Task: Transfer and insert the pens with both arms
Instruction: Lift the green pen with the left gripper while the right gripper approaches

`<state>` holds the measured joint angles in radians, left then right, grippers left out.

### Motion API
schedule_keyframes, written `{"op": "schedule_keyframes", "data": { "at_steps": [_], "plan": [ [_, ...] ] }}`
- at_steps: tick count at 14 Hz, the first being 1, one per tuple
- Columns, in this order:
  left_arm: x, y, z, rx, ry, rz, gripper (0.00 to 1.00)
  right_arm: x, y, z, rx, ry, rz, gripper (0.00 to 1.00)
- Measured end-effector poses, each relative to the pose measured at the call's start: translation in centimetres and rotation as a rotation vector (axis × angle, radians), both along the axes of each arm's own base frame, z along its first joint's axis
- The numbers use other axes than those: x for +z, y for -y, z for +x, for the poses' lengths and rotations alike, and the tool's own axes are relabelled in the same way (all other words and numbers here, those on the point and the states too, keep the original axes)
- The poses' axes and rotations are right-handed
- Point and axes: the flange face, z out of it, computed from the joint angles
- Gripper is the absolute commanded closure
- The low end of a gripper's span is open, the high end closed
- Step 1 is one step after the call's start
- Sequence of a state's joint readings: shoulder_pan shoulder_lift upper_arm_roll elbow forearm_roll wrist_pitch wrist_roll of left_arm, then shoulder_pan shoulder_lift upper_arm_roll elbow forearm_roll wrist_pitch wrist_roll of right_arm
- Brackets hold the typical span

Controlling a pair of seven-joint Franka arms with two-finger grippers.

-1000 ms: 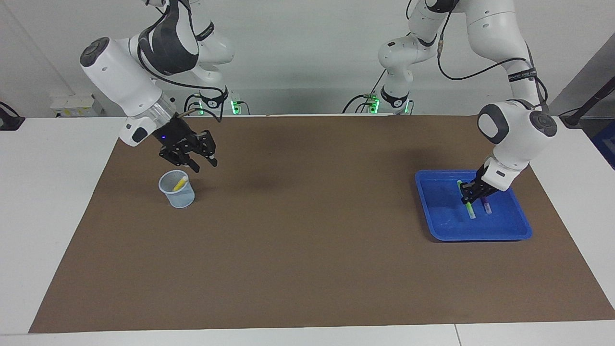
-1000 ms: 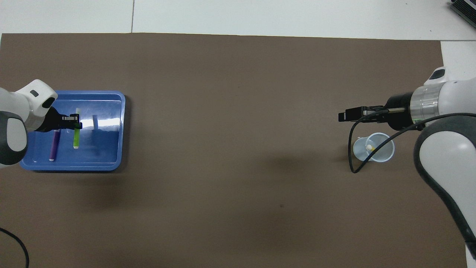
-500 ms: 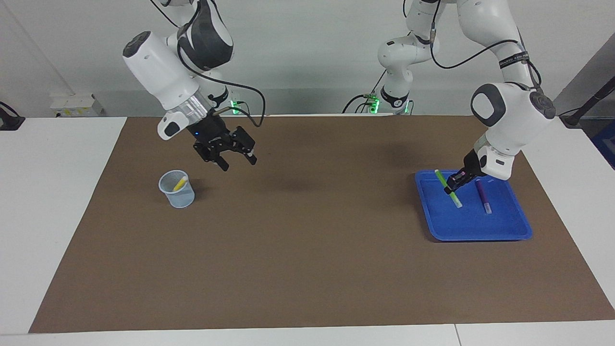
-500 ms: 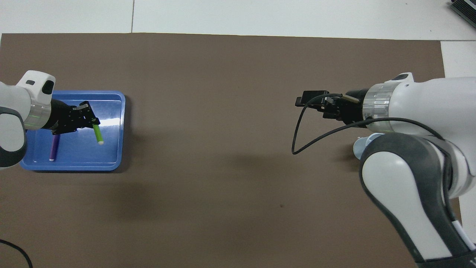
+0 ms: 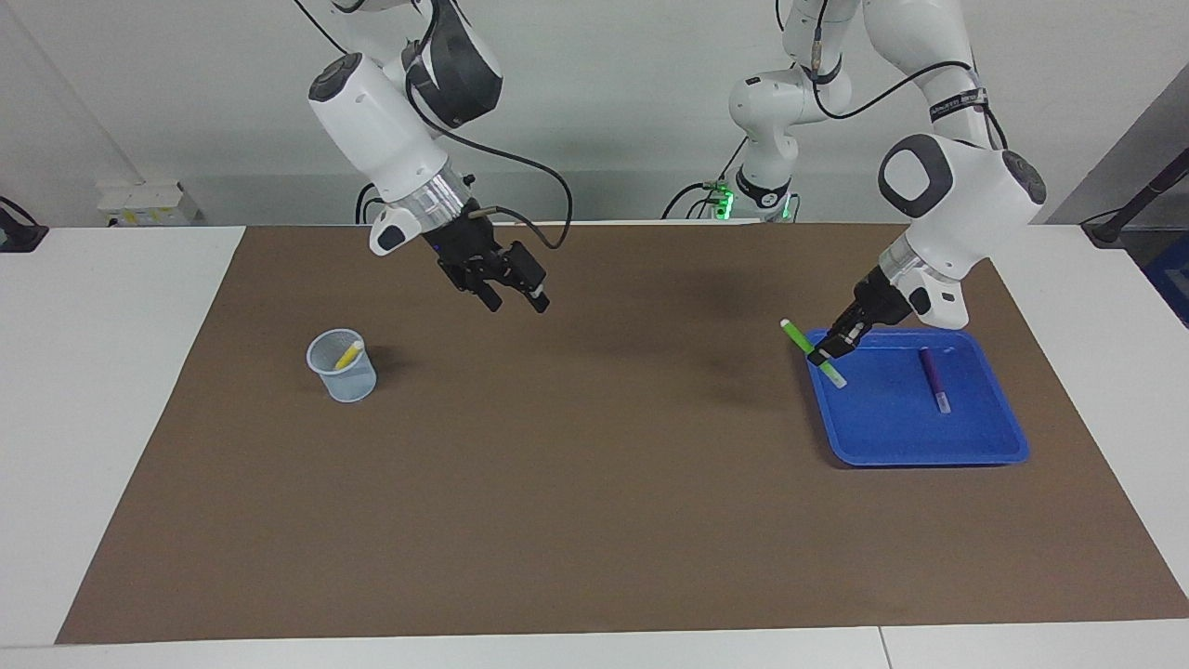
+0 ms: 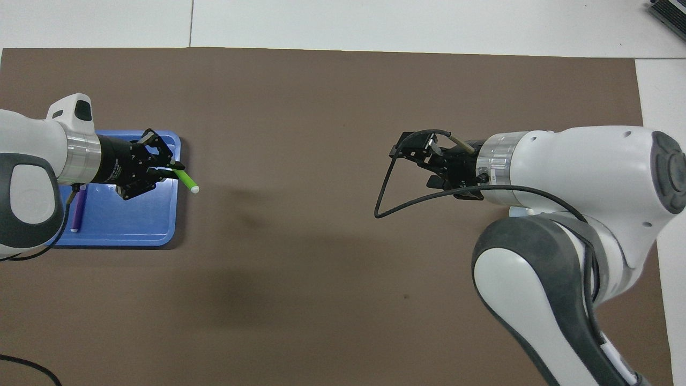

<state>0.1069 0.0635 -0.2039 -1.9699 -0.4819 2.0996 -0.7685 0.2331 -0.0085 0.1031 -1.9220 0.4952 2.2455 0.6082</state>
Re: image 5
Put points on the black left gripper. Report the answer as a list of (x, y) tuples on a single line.
[(873, 307)]

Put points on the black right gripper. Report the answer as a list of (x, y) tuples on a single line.
[(464, 251)]

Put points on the green highlighter pen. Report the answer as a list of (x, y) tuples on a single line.
[(797, 334)]

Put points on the purple highlighter pen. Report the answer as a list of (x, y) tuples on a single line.
[(934, 376)]

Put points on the yellow highlighter pen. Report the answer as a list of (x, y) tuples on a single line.
[(349, 355)]

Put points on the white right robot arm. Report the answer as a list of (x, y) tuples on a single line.
[(381, 130)]

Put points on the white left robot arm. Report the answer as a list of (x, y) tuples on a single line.
[(966, 186)]

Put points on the blue plastic tray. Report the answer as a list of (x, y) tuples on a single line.
[(901, 427)]

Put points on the brown table mat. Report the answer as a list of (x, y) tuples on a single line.
[(594, 446)]

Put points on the translucent plastic cup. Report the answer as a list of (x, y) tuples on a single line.
[(348, 386)]

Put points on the black stand pole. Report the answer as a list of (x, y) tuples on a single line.
[(1138, 200)]

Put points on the blue box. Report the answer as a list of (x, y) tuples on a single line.
[(1172, 279)]

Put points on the white power strip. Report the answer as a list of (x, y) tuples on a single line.
[(144, 204)]

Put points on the black clamp base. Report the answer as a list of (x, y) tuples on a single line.
[(19, 237)]

